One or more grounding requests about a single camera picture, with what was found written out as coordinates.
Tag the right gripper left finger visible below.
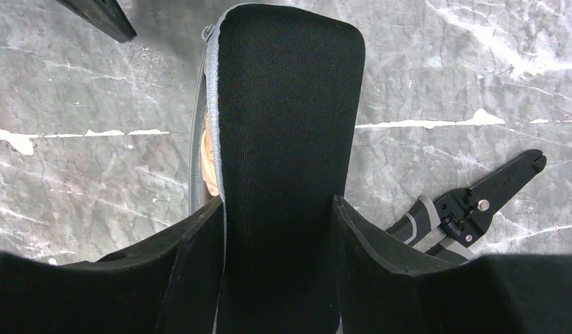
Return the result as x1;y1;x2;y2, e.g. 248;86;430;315
0;198;223;333

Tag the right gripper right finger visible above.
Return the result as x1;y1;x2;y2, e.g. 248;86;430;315
332;196;572;333

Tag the beige umbrella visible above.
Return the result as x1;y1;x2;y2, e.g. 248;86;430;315
200;112;219;197

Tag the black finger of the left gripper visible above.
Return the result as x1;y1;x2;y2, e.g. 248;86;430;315
57;0;137;42

